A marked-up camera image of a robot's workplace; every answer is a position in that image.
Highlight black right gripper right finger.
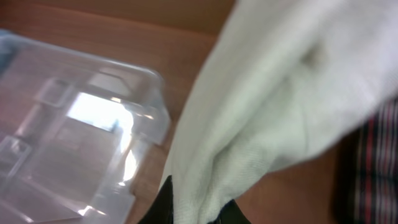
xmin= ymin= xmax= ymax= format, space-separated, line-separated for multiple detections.
xmin=209 ymin=200 xmax=251 ymax=224

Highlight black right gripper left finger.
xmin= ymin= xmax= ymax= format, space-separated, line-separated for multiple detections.
xmin=138 ymin=175 xmax=174 ymax=224

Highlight plaid flannel shirt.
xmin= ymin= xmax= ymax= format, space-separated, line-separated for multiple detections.
xmin=333 ymin=100 xmax=397 ymax=224

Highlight cream cloth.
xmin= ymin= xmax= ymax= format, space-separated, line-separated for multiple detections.
xmin=164 ymin=0 xmax=397 ymax=223

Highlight clear plastic storage bin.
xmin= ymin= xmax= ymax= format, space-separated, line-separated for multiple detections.
xmin=1 ymin=30 xmax=170 ymax=223

